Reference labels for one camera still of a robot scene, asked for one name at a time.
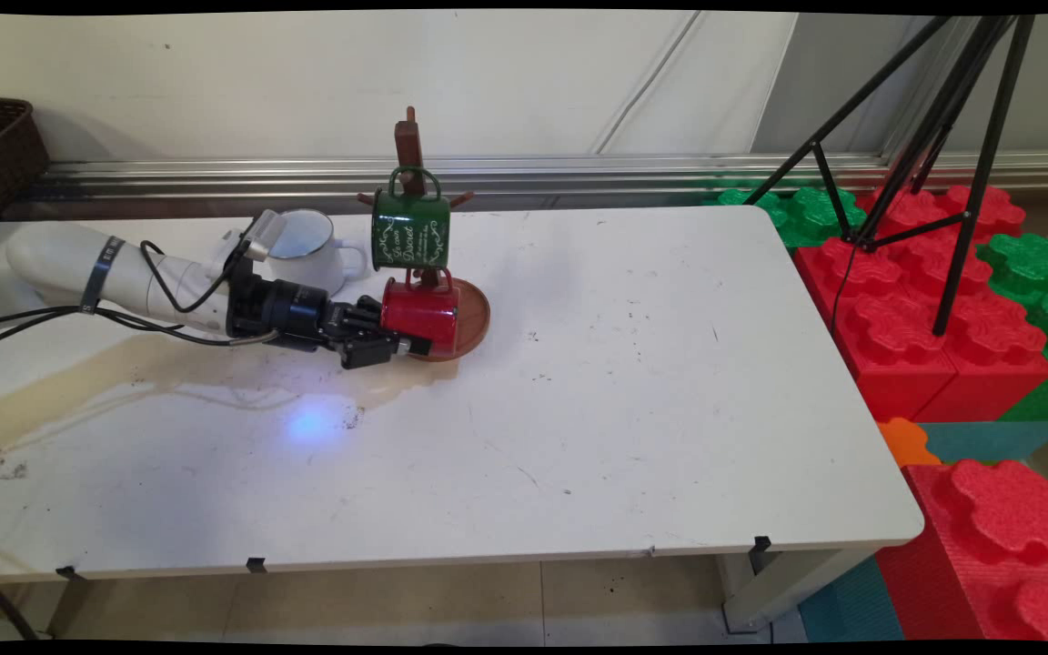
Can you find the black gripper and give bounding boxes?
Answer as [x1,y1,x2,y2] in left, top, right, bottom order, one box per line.
[226,271,435,370]

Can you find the red enamel mug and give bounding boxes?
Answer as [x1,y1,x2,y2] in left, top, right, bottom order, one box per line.
[380,268,461,358]

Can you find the white enamel mug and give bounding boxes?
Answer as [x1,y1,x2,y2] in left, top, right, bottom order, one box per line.
[265,208,370,297]

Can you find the green enamel mug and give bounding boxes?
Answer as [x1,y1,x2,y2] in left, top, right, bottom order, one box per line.
[371,166,452,272]

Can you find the brown wooden mug tree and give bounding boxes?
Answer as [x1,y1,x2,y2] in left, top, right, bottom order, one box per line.
[358,106,492,363]

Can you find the brown wicker basket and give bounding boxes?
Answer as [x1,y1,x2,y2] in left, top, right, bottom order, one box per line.
[0,96,50,239]

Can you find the green foam block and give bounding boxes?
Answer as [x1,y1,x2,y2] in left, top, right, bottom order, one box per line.
[715,186,867,248]
[977,232,1048,421]

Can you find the white table leg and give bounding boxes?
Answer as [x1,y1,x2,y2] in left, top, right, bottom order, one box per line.
[720,544,880,633]

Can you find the large red foam block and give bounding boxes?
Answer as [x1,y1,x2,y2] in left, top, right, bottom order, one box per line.
[792,182,1048,424]

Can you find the orange foam piece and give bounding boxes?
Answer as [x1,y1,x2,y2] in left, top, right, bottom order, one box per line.
[877,417,942,469]

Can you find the teal foam mat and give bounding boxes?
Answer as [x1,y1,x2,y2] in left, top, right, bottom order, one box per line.
[920,420,1048,465]
[797,555,905,642]

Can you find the black tripod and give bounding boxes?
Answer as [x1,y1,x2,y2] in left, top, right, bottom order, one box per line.
[742,14,1037,338]

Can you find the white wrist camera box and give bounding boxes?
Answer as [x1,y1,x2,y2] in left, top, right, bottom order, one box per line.
[206,209,285,283]

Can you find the black arm strap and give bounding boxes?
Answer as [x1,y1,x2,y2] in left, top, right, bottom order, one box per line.
[78,237,126,315]

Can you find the metal wall rail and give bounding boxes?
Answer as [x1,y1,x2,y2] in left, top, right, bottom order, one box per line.
[37,151,1048,199]

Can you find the white wall conduit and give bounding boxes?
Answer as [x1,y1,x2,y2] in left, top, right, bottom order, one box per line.
[589,11,703,156]

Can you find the black floor cable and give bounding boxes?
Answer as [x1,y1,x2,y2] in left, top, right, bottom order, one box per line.
[0,559,40,641]

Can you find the thin black tripod cable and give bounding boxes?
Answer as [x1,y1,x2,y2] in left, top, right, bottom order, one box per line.
[830,238,860,333]

